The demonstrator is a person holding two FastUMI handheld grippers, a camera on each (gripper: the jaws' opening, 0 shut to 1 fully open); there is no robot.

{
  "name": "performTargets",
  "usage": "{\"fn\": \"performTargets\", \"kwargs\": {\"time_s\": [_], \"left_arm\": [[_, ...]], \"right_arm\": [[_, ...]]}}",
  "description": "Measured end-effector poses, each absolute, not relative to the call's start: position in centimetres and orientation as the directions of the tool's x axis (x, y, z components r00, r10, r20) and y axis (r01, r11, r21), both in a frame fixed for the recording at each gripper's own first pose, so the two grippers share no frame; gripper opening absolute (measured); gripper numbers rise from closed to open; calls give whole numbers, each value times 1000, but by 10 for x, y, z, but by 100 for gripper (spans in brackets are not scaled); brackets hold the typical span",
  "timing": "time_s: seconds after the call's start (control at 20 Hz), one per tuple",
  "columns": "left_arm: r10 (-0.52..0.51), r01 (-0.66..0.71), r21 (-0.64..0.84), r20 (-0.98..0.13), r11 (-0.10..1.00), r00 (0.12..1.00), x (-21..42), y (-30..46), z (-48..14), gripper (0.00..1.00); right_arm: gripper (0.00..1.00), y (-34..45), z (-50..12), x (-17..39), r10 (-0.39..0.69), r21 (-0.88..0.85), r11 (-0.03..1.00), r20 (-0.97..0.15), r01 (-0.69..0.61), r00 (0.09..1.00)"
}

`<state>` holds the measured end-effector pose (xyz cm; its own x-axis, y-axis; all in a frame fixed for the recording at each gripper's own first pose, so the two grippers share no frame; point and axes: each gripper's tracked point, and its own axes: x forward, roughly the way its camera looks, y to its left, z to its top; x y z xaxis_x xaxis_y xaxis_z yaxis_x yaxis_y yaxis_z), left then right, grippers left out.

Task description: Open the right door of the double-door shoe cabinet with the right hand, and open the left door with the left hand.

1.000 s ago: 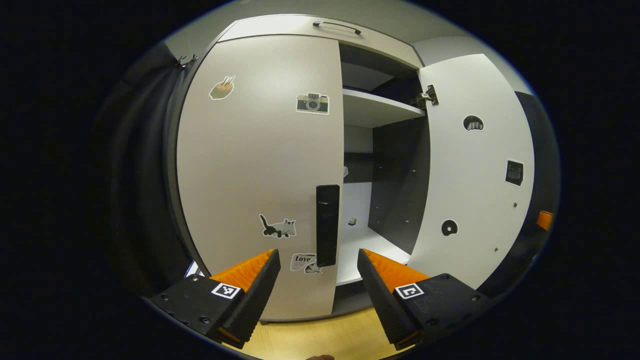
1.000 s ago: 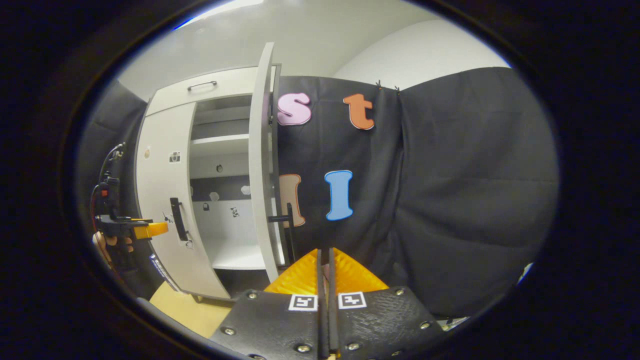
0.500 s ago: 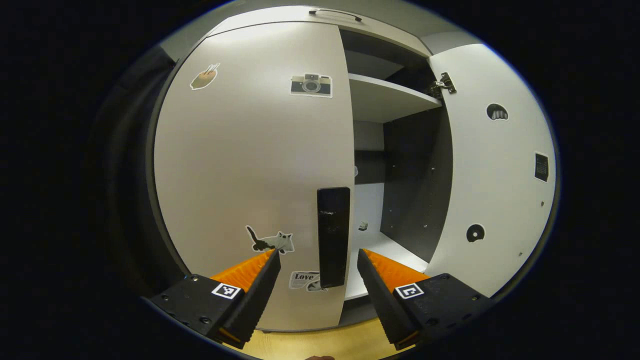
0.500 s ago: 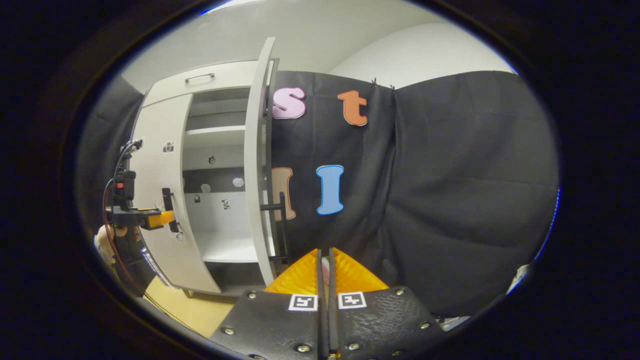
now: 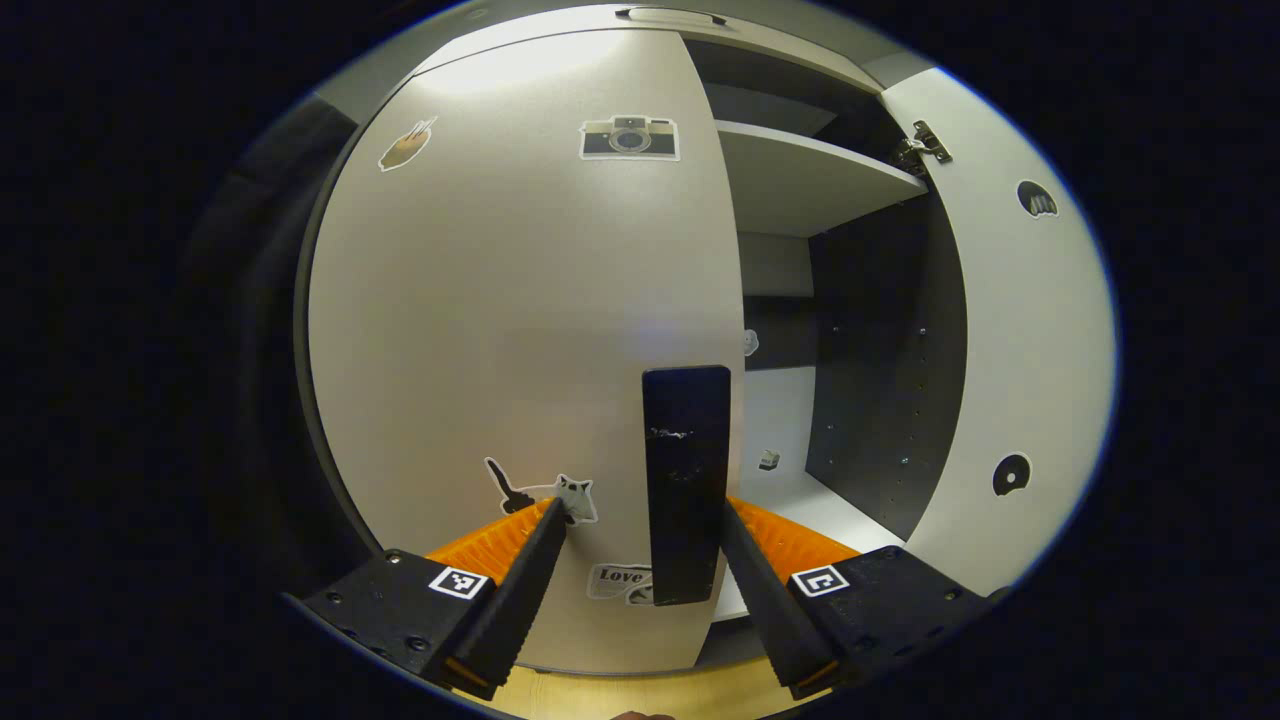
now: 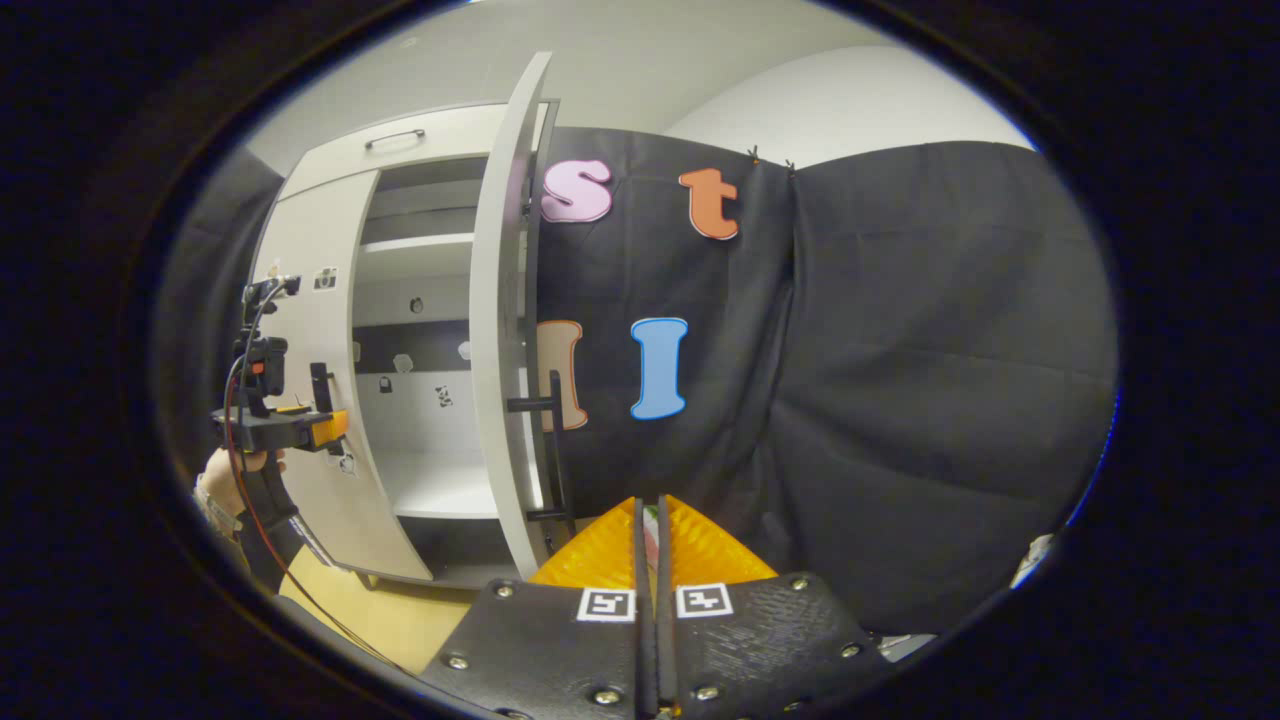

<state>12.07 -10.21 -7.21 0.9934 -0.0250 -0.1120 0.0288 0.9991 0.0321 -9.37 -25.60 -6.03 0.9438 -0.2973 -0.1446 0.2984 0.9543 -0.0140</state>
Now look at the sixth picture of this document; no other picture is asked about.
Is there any white cabinet shelf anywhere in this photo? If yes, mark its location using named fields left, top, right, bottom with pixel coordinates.
left=360, top=232, right=476, bottom=254
left=385, top=450, right=501, bottom=521

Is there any white cabinet drawer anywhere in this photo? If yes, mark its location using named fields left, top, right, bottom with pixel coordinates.
left=280, top=100, right=546, bottom=201

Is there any red gripper cable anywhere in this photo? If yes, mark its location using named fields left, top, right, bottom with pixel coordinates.
left=222, top=300, right=411, bottom=673

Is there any black backdrop cloth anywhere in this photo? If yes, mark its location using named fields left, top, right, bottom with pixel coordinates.
left=155, top=125, right=1121, bottom=641

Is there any white door with camera sticker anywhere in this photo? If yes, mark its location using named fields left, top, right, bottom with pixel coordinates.
left=250, top=168, right=436, bottom=583

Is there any white double-door shoe cabinet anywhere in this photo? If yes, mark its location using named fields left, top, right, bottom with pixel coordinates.
left=250, top=100, right=561, bottom=591

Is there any white door with headphones sticker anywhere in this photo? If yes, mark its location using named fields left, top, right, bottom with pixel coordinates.
left=470, top=52, right=561, bottom=581

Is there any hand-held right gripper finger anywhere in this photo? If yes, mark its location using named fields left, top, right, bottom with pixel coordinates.
left=655, top=493, right=896, bottom=717
left=420, top=495, right=657, bottom=720

